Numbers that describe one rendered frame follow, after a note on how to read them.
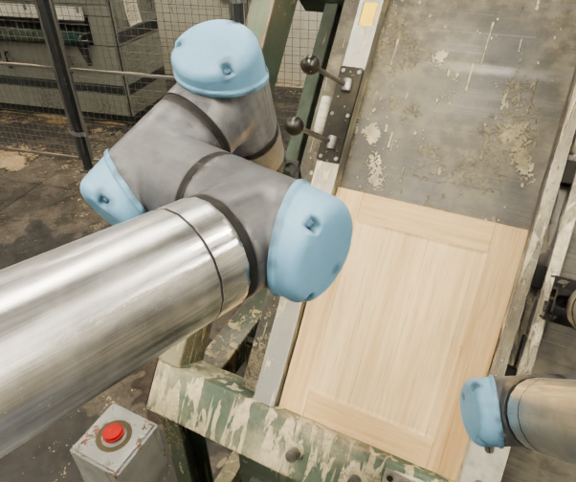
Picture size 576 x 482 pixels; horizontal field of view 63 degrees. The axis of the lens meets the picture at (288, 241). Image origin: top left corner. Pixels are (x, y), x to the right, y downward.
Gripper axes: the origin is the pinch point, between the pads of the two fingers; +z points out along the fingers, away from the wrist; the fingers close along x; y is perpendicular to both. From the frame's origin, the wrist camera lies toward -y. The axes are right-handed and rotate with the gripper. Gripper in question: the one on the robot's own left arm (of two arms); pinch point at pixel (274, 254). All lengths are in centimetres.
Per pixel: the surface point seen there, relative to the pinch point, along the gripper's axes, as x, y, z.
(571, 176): -43, 29, 11
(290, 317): 2.3, 1.3, 33.9
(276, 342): 4.3, -4.0, 36.8
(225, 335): 25, 1, 65
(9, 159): 316, 142, 229
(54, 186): 249, 118, 217
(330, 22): 7, 67, 14
